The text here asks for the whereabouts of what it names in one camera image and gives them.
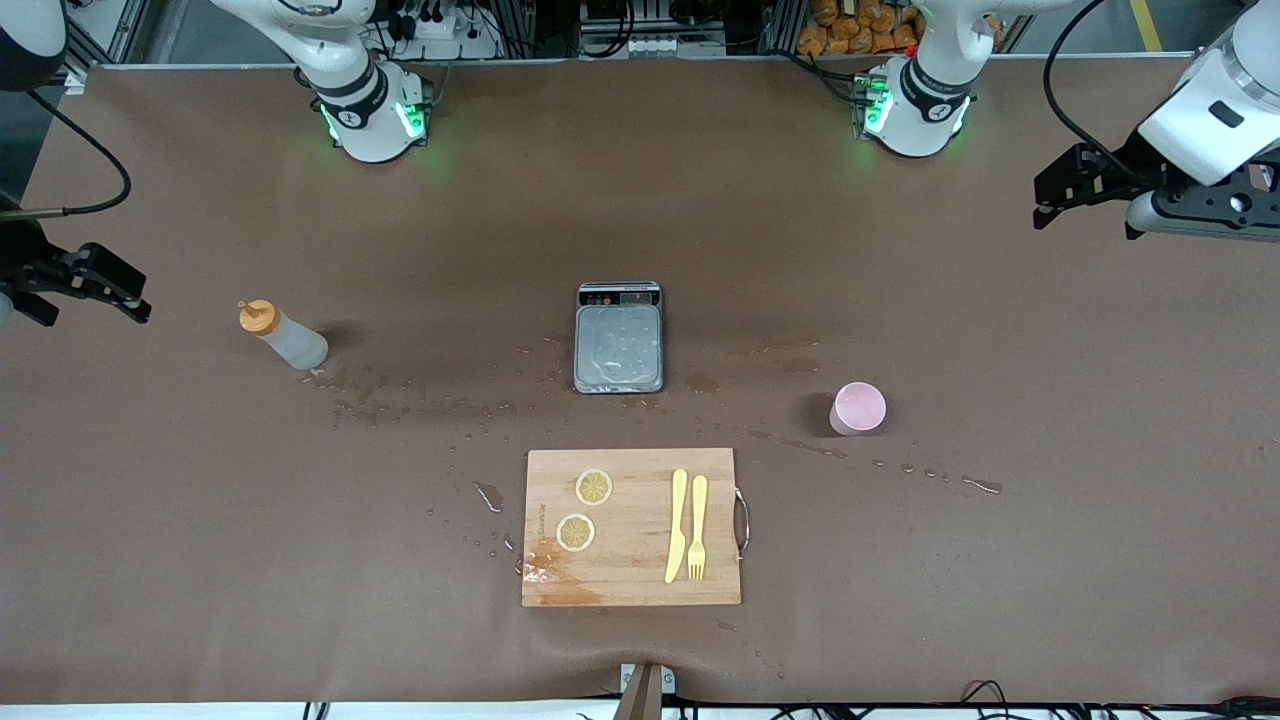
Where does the translucent squeeze bottle orange cap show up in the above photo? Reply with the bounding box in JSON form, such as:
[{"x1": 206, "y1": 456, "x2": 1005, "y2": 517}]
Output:
[{"x1": 238, "y1": 299, "x2": 330, "y2": 372}]

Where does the pink plastic cup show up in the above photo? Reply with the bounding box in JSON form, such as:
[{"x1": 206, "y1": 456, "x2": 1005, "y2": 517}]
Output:
[{"x1": 829, "y1": 381, "x2": 888, "y2": 437}]

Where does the white power strip with plugs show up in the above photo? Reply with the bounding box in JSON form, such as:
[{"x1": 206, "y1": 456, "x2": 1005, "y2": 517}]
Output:
[{"x1": 395, "y1": 0, "x2": 501, "y2": 61}]

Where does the brown table cover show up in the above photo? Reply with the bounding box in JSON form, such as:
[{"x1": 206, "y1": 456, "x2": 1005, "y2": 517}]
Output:
[{"x1": 0, "y1": 55, "x2": 1280, "y2": 706}]

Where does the long white power strip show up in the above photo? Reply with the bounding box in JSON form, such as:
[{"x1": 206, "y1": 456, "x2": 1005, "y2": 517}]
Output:
[{"x1": 582, "y1": 35, "x2": 726, "y2": 57}]

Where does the silver digital kitchen scale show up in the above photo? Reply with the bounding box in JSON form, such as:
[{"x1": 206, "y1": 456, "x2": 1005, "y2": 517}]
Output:
[{"x1": 574, "y1": 281, "x2": 665, "y2": 395}]

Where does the yellow plastic fork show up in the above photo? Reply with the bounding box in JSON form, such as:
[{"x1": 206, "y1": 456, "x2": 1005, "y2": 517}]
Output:
[{"x1": 686, "y1": 474, "x2": 709, "y2": 583}]

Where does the yellow plastic knife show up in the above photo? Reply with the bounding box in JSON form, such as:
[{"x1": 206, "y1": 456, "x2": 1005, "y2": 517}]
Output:
[{"x1": 664, "y1": 468, "x2": 690, "y2": 585}]

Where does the wooden cutting board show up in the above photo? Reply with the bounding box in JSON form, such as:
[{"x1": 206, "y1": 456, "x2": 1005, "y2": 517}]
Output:
[{"x1": 520, "y1": 447, "x2": 751, "y2": 609}]

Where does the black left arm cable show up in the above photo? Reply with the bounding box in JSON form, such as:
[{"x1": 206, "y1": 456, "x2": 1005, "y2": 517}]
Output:
[{"x1": 1043, "y1": 0, "x2": 1146, "y2": 173}]

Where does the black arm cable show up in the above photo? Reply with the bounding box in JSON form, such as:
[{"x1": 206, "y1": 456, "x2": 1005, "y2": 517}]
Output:
[
  {"x1": 1043, "y1": 0, "x2": 1146, "y2": 173},
  {"x1": 0, "y1": 88, "x2": 134, "y2": 217}
]

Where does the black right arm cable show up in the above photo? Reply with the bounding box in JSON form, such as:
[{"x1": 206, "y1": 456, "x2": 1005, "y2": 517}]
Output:
[{"x1": 0, "y1": 88, "x2": 134, "y2": 217}]

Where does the black floor cable bundle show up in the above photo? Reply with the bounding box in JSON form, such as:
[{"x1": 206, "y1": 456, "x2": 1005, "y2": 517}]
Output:
[{"x1": 960, "y1": 680, "x2": 1280, "y2": 720}]

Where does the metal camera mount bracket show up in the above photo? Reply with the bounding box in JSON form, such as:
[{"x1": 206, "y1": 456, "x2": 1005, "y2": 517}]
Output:
[{"x1": 618, "y1": 663, "x2": 677, "y2": 720}]

